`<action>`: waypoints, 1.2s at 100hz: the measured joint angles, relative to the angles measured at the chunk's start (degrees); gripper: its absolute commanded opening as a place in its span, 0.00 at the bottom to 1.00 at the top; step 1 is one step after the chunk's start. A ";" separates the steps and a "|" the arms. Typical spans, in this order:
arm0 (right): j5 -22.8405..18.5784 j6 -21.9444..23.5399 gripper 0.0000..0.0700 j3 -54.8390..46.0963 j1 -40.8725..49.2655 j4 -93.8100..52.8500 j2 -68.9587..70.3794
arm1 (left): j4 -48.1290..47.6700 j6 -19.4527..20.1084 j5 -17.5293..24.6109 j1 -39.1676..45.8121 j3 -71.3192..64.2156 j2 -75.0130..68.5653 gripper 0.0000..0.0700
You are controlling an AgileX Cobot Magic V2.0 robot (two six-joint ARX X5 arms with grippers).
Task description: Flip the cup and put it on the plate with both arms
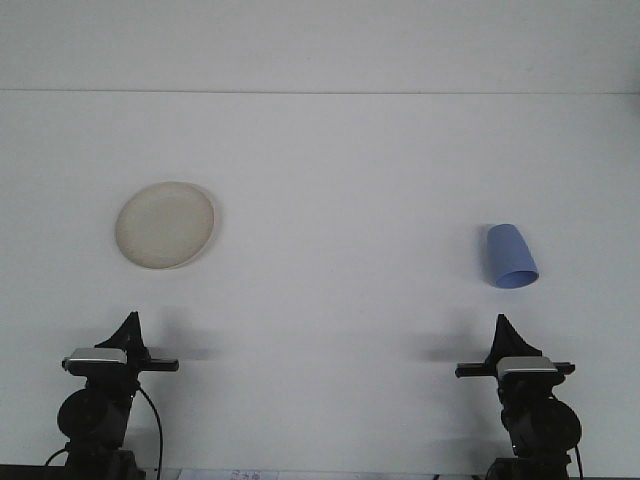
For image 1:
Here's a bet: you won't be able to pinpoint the pale blue cup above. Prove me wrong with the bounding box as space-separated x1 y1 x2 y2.
485 223 541 290

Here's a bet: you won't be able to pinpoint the pale round plate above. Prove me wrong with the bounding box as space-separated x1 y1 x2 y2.
113 180 218 271

